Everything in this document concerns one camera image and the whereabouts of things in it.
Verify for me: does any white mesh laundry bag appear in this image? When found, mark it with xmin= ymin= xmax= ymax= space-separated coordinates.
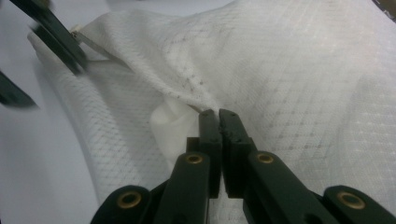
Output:
xmin=27 ymin=0 xmax=396 ymax=224

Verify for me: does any white cloth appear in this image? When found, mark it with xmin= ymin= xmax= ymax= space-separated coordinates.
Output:
xmin=149 ymin=98 xmax=202 ymax=171

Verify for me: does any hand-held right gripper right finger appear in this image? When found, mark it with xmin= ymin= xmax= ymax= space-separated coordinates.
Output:
xmin=218 ymin=108 xmax=260 ymax=200

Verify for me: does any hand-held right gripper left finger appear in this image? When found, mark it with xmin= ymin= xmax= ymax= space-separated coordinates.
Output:
xmin=186 ymin=108 xmax=224 ymax=200

